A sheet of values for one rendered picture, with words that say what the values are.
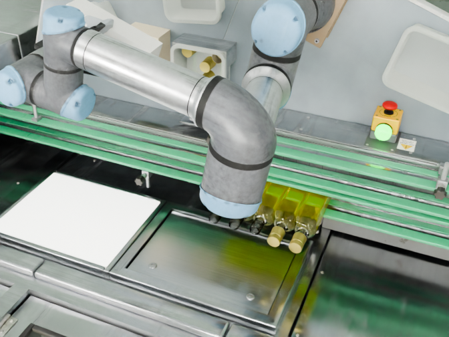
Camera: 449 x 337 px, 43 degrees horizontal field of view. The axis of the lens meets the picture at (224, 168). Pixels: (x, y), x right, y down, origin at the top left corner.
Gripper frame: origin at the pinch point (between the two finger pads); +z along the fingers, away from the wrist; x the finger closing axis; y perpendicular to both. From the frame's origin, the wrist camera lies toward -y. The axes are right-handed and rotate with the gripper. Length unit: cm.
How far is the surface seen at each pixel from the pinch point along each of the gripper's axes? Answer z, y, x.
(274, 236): -7, -59, 23
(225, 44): 31.0, -20.4, 3.8
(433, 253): 21, -101, 24
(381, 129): 24, -70, -1
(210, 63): 28.7, -18.9, 10.5
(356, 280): 5, -85, 33
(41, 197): -3, 8, 63
